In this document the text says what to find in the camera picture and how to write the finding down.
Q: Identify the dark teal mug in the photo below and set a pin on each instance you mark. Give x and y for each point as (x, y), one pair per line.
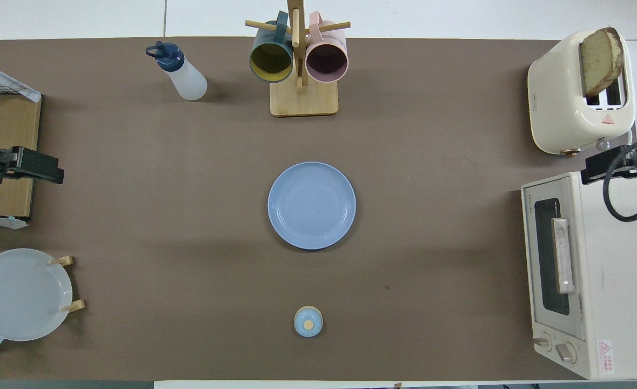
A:
(270, 62)

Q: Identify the wooden mug tree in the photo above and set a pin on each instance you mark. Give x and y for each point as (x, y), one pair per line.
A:
(303, 102)

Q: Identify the white toaster oven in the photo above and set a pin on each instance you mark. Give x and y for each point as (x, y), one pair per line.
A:
(621, 281)

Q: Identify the marble patterned cloth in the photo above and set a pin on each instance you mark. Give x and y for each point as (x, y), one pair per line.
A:
(10, 86)

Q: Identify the blue round plate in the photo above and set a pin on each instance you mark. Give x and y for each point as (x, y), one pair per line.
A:
(312, 205)

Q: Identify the brown table mat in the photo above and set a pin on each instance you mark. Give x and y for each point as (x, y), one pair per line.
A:
(188, 216)

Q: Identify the slice of toast bread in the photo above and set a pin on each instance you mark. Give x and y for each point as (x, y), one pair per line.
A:
(599, 62)

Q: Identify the pink mug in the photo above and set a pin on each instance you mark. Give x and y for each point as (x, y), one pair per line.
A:
(326, 62)

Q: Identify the pale grey plate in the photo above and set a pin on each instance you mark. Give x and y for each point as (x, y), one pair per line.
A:
(21, 294)

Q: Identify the squeeze bottle with blue cap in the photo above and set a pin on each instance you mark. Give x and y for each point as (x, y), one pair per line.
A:
(186, 81)

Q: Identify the cream two-slot toaster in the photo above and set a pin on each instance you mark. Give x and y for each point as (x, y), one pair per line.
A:
(556, 97)

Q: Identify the small blue lidded jar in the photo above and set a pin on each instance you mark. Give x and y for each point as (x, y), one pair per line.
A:
(308, 321)

